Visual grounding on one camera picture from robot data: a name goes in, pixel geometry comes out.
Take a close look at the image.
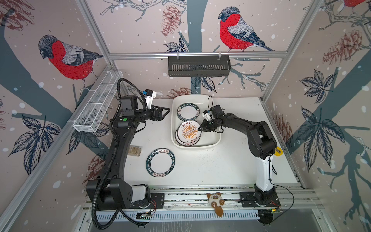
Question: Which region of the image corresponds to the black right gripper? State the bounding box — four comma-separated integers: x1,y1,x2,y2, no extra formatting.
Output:
197,118,219,131

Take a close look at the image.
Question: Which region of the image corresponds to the orange sunburst plate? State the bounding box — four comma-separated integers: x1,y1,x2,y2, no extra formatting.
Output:
178,120,202,143
175,130,200,147

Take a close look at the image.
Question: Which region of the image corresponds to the green hao shi plate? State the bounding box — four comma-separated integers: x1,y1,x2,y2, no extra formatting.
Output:
146,148,176,178
176,102,200,121

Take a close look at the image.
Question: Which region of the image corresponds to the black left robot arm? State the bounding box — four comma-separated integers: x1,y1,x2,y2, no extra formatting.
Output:
86,95,170,211

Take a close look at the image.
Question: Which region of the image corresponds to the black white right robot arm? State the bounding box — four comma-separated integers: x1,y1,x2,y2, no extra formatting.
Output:
198,110,281,207

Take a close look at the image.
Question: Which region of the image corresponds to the white plastic bin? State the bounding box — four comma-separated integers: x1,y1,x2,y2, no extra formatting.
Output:
171,94,221,150

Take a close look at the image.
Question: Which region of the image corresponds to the brown plush toy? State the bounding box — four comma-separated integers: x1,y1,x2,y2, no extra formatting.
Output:
206,192,225,217

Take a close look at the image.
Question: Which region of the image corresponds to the yellow tape measure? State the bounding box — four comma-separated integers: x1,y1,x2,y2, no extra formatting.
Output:
271,146,283,175

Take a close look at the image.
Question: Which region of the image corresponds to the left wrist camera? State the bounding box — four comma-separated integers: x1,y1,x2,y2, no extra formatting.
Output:
143,89,157,109

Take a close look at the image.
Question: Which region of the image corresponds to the black wire wall basket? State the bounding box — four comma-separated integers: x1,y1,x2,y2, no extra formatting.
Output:
168,56,231,77

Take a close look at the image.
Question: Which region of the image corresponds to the black corrugated cable conduit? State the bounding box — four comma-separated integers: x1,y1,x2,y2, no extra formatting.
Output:
90,78,148,231

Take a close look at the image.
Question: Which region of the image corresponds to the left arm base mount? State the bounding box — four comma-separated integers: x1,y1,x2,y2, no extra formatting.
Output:
128,184,165,209

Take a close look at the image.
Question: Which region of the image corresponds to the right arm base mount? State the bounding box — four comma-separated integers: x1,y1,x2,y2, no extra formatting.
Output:
239,184,281,208

